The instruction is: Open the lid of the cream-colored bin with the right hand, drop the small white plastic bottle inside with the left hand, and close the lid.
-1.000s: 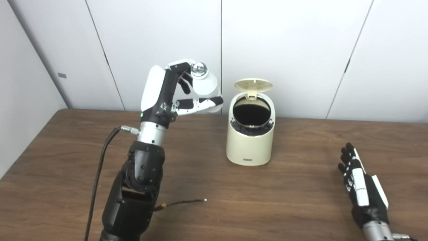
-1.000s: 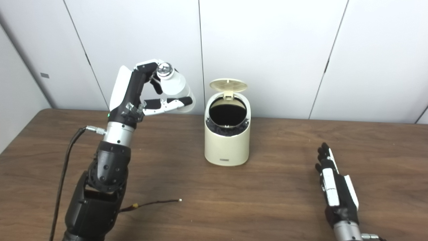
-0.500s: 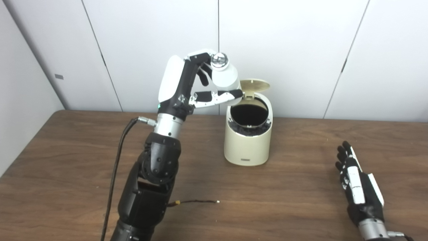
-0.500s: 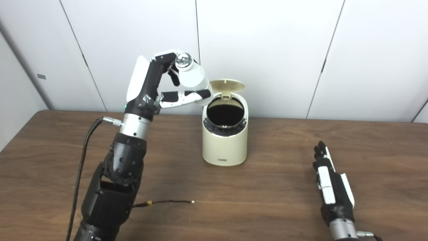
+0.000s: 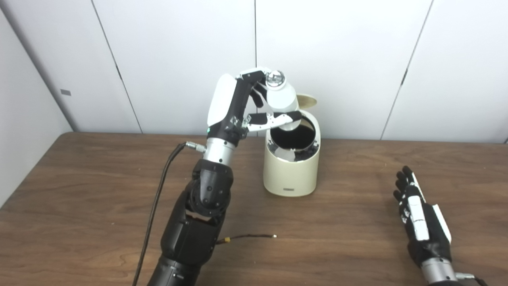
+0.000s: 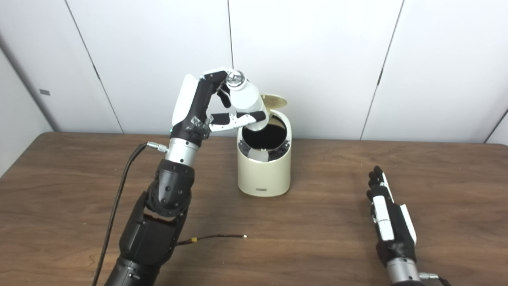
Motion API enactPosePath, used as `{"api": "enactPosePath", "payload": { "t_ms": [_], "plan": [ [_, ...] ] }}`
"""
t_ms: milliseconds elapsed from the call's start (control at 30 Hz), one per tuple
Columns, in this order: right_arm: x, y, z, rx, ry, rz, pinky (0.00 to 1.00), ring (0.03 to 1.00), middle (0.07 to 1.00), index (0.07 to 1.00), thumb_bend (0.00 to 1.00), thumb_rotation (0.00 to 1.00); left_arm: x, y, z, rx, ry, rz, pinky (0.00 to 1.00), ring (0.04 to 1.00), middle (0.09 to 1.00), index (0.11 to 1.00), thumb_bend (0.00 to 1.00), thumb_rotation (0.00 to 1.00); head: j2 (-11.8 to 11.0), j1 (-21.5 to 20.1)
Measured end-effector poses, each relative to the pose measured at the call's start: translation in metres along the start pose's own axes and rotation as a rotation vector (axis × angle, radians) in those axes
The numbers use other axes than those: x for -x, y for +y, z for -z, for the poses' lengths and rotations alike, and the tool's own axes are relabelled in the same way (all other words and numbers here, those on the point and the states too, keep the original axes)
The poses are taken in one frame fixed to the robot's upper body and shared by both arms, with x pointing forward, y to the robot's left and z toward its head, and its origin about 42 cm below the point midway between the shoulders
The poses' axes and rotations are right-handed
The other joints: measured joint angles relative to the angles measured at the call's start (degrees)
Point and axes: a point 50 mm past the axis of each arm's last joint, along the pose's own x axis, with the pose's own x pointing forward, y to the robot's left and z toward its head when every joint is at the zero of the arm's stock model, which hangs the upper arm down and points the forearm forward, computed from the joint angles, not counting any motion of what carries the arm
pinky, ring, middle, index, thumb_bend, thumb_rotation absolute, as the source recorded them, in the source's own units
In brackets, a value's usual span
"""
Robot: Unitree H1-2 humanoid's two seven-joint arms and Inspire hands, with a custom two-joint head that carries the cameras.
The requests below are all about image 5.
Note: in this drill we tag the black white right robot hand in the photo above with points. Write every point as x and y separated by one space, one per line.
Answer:
426 234

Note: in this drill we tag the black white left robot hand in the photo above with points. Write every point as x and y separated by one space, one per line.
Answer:
222 103

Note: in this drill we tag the small white plastic bottle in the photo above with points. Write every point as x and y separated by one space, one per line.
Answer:
281 99

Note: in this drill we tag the round cream bin lid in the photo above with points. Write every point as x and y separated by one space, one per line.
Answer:
307 101

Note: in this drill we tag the cream-colored plastic bin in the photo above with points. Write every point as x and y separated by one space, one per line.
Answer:
291 174

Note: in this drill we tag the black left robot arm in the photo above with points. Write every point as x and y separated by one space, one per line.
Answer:
194 234

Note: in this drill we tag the black bin liner bag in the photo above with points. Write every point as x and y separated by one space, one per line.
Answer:
295 137

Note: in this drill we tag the small grey wall label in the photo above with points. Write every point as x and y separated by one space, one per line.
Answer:
66 92

